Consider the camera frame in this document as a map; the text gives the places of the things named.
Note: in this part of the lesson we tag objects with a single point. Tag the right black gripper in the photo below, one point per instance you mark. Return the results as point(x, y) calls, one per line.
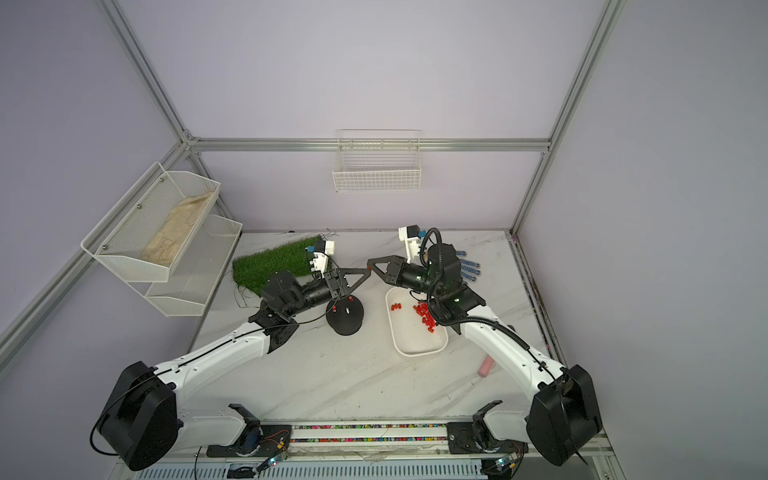
point(398, 272)

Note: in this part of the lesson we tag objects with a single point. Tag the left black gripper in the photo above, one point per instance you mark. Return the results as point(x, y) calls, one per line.
point(339, 277)

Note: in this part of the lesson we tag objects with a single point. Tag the black round screw base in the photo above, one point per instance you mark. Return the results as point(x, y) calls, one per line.
point(342, 324)

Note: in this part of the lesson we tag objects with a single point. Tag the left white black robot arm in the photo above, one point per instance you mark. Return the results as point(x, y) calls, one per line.
point(145, 416)

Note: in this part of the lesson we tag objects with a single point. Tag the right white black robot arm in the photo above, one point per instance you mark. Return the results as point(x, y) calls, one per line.
point(563, 413)

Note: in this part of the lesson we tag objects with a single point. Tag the pile of red sleeves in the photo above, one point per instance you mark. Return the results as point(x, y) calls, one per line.
point(413, 316)

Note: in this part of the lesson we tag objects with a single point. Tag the white plastic tray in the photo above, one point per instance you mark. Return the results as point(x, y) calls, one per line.
point(414, 332)

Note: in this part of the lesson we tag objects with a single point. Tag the blue dotted work glove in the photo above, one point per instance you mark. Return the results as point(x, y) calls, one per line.
point(469, 270)

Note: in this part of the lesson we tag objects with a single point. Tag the green artificial grass mat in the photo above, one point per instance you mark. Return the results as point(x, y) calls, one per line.
point(253, 271)

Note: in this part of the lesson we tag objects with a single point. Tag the lower white mesh shelf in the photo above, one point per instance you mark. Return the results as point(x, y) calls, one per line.
point(192, 284)

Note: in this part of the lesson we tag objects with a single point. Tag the white mesh shelf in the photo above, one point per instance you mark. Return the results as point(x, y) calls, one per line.
point(120, 237)
point(192, 284)

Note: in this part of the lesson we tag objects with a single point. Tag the beige cloth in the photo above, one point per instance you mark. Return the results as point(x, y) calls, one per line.
point(167, 243)

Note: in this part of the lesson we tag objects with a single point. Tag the upper white mesh shelf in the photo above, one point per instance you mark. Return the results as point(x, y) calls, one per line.
point(120, 237)

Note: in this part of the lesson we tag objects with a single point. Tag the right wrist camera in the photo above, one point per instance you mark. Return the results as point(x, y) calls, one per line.
point(411, 236)

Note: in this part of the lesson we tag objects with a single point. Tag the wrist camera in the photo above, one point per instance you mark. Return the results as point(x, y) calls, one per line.
point(411, 236)
point(320, 256)

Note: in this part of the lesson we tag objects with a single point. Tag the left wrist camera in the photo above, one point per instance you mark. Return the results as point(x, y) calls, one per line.
point(320, 256)

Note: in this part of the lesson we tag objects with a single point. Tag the white wire wall basket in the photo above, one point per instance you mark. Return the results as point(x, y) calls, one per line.
point(377, 161)

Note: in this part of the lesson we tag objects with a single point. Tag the pink purple handled tool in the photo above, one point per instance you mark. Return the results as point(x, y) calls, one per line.
point(486, 367)

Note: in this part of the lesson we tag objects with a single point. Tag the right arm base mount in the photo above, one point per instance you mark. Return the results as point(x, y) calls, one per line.
point(475, 436)

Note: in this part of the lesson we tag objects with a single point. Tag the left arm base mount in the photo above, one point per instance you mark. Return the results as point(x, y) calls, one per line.
point(256, 440)

